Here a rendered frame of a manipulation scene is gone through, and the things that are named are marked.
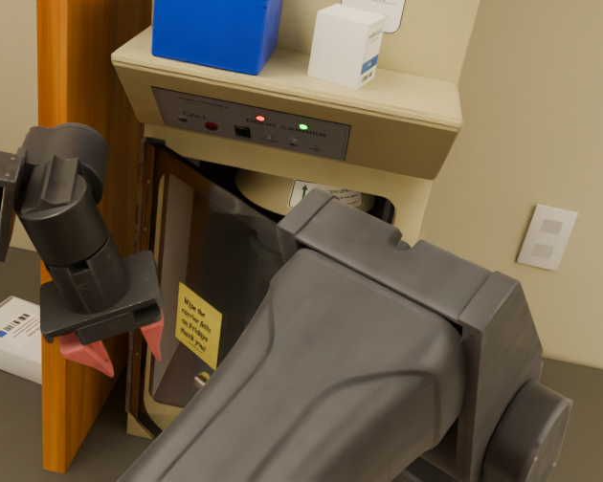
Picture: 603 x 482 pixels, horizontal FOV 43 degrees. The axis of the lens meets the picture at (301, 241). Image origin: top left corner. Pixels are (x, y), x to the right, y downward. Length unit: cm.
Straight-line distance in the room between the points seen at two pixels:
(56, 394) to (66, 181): 42
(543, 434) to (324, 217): 11
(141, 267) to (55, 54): 23
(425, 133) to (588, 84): 60
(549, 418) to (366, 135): 48
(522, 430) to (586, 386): 114
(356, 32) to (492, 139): 62
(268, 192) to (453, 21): 28
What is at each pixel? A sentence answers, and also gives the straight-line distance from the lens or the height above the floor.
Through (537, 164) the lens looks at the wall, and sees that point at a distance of 131.
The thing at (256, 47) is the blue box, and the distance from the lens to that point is 69.
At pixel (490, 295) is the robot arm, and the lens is 22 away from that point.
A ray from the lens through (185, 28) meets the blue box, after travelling 71.
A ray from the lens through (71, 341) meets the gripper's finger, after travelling 68.
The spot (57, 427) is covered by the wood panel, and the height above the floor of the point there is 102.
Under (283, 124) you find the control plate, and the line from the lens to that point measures 74.
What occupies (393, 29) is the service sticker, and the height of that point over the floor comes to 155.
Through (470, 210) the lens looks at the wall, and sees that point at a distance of 133.
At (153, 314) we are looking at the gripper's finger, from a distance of 66.
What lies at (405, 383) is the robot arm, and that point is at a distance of 21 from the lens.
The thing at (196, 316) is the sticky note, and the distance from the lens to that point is 85.
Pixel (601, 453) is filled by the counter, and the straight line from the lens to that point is 131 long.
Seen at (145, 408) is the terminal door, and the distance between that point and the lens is 103.
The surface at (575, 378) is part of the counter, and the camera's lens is 144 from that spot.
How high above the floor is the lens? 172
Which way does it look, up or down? 29 degrees down
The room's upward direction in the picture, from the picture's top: 10 degrees clockwise
